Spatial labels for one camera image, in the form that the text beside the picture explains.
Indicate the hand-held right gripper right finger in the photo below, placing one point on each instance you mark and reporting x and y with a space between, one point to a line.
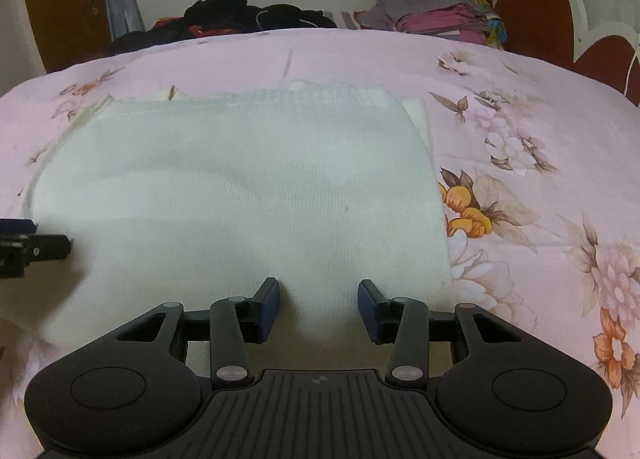
368 311

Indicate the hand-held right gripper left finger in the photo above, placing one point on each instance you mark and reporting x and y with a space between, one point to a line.
270 310

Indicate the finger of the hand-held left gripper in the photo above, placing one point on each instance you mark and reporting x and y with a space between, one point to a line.
47 246
17 227

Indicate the white knit sweater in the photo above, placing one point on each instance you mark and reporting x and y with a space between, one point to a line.
240 199

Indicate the pile of black clothes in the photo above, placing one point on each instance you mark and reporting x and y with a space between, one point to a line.
225 14

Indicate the pile of folded clothes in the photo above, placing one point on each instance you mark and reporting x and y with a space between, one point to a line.
430 9

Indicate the pink floral bed sheet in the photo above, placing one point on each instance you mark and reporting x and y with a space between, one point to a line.
525 179

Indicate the brown wooden door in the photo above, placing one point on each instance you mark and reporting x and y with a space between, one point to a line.
65 9

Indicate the striped grey cloth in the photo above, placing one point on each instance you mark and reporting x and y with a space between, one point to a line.
344 20

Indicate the red and white headboard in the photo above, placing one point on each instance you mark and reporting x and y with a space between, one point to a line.
540 9

